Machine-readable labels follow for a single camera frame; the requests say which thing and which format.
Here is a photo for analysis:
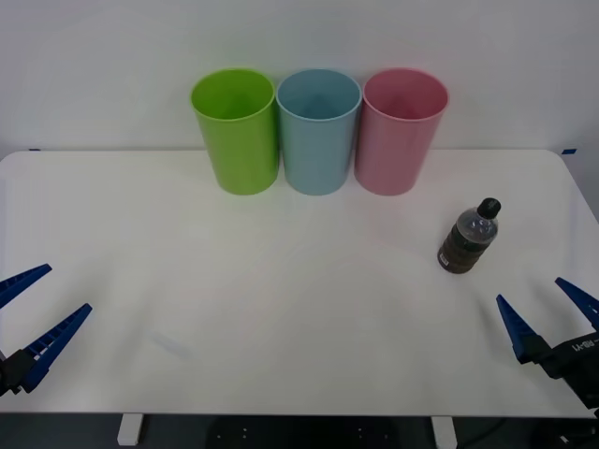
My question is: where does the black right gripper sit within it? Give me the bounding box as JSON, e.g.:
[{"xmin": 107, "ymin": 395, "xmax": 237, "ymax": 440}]
[{"xmin": 495, "ymin": 276, "xmax": 599, "ymax": 418}]

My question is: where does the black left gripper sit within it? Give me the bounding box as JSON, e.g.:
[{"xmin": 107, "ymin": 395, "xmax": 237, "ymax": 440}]
[{"xmin": 0, "ymin": 263, "xmax": 94, "ymax": 399}]

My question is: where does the small dark plastic bottle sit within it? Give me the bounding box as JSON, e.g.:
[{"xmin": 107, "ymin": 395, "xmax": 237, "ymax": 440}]
[{"xmin": 437, "ymin": 197, "xmax": 503, "ymax": 274}]

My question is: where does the white table leg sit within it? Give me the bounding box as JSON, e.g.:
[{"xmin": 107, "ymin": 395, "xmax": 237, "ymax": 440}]
[
  {"xmin": 116, "ymin": 414, "xmax": 143, "ymax": 446},
  {"xmin": 430, "ymin": 415, "xmax": 459, "ymax": 449}
]

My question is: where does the pink plastic waste bin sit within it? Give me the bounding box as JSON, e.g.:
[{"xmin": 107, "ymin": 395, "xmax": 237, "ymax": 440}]
[{"xmin": 353, "ymin": 67, "xmax": 450, "ymax": 196}]

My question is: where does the green plastic waste bin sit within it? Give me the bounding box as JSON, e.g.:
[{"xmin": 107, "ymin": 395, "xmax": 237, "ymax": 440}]
[{"xmin": 189, "ymin": 67, "xmax": 281, "ymax": 196}]

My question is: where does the pale blue plastic waste bin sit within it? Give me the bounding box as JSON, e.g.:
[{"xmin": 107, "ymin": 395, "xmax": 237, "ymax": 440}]
[{"xmin": 275, "ymin": 67, "xmax": 363, "ymax": 196}]

